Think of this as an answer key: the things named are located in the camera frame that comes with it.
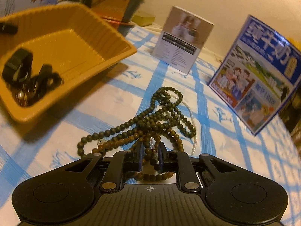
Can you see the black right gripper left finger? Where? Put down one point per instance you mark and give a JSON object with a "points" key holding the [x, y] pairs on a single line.
{"points": [[133, 159]]}

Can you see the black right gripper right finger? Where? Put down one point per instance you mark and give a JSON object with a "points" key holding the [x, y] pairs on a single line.
{"points": [[167, 160]]}

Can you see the orange plastic tray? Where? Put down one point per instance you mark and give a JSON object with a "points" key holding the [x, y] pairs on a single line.
{"points": [[74, 40]]}

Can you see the blue checked tablecloth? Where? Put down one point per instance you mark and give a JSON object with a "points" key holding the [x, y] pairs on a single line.
{"points": [[121, 92]]}

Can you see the small white product box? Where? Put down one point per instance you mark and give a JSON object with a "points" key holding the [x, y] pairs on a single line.
{"points": [[182, 38]]}

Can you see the blue milk carton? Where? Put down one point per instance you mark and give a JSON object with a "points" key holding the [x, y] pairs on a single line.
{"points": [[258, 75]]}

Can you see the flat yellow cardboard box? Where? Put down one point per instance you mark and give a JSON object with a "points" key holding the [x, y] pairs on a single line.
{"points": [[143, 19]]}

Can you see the middle orange-label food bowl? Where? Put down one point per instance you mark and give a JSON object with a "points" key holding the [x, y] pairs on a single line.
{"points": [[117, 10]]}

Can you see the black ring jewelry in tray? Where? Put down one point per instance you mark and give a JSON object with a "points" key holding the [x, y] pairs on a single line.
{"points": [[39, 85]]}

